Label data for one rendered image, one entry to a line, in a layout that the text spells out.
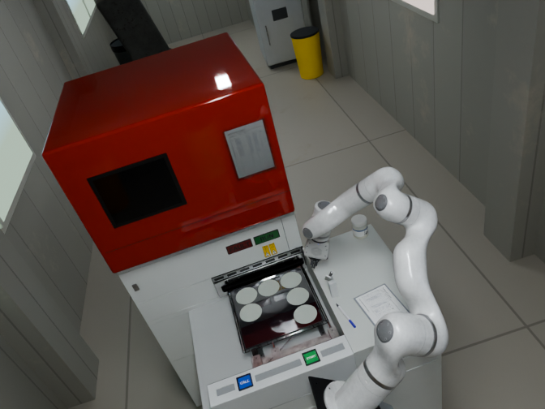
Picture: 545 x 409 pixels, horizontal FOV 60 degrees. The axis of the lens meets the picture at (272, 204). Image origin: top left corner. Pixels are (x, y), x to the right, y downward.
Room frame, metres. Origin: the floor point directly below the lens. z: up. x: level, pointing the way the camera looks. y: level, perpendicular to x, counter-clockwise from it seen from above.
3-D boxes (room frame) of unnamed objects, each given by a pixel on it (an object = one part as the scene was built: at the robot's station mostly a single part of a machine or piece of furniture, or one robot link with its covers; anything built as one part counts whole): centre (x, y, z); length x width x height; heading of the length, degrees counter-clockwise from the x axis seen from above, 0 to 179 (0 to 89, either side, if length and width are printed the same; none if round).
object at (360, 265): (1.36, -0.28, 0.89); 0.62 x 0.35 x 0.14; 5
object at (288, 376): (1.05, 0.14, 0.89); 0.55 x 0.09 x 0.14; 95
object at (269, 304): (1.42, 0.11, 0.90); 0.34 x 0.34 x 0.01; 5
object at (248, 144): (1.94, 0.35, 1.52); 0.81 x 0.75 x 0.60; 95
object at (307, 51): (5.93, -0.97, 0.29); 0.37 x 0.36 x 0.57; 93
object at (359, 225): (1.63, -0.36, 1.01); 0.07 x 0.07 x 0.10
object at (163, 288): (1.62, 0.32, 1.02); 0.81 x 0.03 x 0.40; 95
